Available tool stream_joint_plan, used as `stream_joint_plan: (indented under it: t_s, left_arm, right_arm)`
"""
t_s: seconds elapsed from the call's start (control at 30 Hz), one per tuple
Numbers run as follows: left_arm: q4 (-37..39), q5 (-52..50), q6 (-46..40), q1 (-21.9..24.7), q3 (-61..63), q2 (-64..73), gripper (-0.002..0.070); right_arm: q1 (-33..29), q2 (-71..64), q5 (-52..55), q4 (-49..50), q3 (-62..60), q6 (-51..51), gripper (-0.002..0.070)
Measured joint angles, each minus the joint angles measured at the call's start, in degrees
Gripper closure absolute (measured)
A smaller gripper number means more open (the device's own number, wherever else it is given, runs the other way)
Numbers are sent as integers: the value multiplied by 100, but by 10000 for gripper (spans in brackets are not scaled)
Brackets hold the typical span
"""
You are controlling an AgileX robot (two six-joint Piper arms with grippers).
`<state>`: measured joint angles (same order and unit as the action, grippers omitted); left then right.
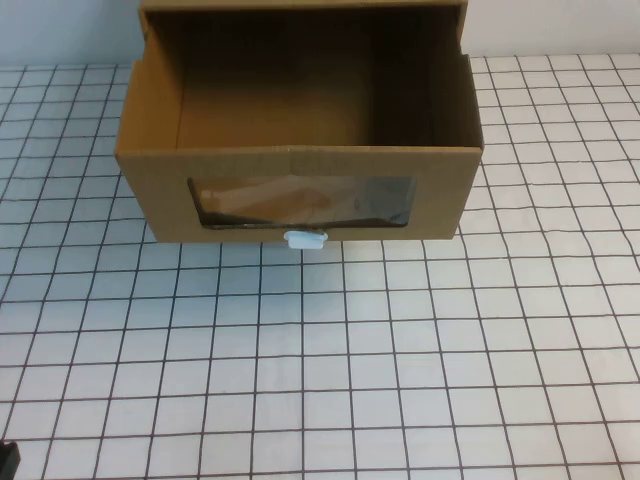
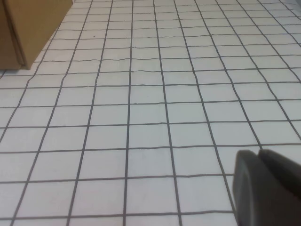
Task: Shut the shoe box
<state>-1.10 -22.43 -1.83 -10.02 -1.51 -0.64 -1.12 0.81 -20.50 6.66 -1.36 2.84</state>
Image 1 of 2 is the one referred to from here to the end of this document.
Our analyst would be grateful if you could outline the white plastic drawer handle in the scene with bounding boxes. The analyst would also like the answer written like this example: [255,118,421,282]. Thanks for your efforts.
[282,229,329,252]

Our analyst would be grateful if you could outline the brown cardboard drawer with window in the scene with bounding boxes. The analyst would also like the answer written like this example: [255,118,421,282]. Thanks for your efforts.
[113,4,486,247]

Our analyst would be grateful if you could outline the brown cardboard drawer sleeve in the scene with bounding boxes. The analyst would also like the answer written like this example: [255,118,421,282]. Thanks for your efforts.
[141,0,469,13]

